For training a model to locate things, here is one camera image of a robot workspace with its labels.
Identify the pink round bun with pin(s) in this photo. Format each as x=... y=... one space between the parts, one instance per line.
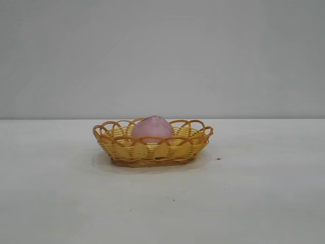
x=152 y=128

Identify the yellow woven wicker basket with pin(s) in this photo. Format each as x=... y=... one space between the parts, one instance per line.
x=152 y=152

